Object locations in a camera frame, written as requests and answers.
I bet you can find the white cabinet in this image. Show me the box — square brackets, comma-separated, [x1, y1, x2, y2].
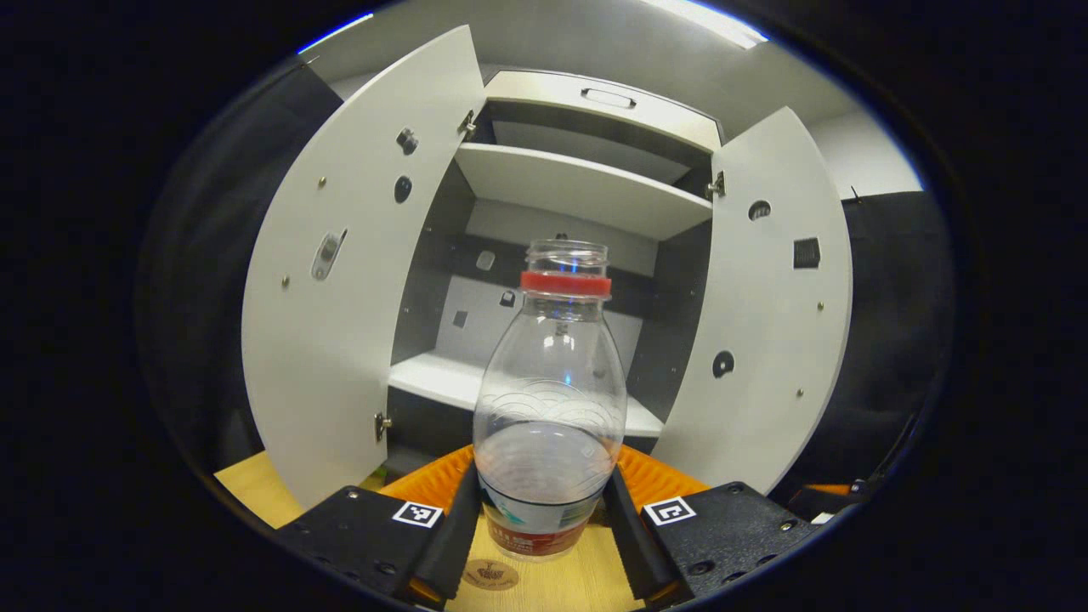
[374, 70, 725, 485]

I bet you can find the clear plastic water bottle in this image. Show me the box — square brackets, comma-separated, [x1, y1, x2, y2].
[473, 240, 628, 562]

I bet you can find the white cabinet door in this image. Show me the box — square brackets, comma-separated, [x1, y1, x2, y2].
[650, 106, 853, 496]
[241, 25, 487, 509]

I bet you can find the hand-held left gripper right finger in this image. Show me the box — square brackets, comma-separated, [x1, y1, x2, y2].
[602, 444, 821, 609]

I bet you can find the white cabinet drawer front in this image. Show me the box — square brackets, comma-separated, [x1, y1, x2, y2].
[483, 70, 723, 154]

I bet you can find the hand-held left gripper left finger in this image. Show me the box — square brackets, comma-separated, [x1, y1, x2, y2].
[276, 442, 484, 609]

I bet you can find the black backdrop cloth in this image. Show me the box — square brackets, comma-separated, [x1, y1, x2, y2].
[773, 191, 955, 511]
[136, 64, 345, 477]

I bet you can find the white cabinet shelf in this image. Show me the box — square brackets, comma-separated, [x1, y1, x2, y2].
[455, 142, 713, 241]
[388, 350, 666, 439]

